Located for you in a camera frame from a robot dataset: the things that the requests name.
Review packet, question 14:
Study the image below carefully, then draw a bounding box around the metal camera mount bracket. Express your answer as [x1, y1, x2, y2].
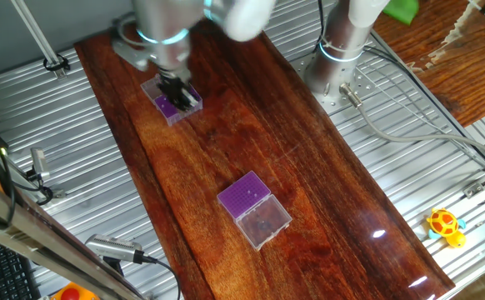
[0, 145, 68, 201]

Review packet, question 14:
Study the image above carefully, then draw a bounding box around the yellow orange turtle toy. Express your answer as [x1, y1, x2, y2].
[425, 207, 468, 249]

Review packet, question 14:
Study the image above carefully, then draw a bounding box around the black camera cable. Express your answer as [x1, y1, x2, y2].
[141, 253, 183, 300]
[13, 168, 55, 207]

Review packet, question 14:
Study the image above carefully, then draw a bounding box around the silver ribbed camera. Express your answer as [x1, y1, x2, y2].
[84, 232, 146, 264]

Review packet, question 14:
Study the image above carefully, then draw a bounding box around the steel frame beam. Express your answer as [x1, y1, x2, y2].
[0, 169, 148, 300]

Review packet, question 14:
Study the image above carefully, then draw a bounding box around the black keyboard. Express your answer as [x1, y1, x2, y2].
[0, 231, 43, 300]

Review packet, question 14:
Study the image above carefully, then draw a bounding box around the tall purple pipette tip box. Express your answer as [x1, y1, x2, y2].
[140, 73, 204, 128]

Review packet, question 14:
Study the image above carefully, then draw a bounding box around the green plastic sheet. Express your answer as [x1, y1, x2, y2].
[382, 0, 421, 26]

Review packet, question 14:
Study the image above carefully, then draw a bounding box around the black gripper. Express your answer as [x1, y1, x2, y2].
[157, 68, 201, 113]

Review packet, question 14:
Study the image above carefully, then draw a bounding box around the grey hose with metal connector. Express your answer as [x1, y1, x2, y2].
[338, 82, 485, 166]

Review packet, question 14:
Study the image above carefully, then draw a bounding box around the black cable ring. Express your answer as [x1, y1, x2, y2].
[42, 52, 72, 73]

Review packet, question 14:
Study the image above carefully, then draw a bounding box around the thin grey cable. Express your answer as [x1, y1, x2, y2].
[355, 67, 485, 171]

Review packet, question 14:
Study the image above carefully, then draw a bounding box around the silver aluminium pole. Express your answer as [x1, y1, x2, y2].
[8, 0, 63, 70]

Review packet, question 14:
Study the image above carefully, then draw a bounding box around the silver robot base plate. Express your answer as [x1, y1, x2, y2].
[290, 52, 378, 116]

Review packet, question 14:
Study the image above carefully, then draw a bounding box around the flat purple pipette tip holder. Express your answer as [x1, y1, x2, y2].
[216, 169, 293, 252]

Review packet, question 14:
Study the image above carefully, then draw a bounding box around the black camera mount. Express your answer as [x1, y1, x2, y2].
[102, 256, 126, 278]

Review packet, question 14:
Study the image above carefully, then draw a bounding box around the orange box with red button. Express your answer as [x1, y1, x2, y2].
[50, 281, 101, 300]

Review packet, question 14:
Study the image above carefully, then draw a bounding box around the brown wooden side table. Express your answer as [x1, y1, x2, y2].
[371, 0, 485, 128]

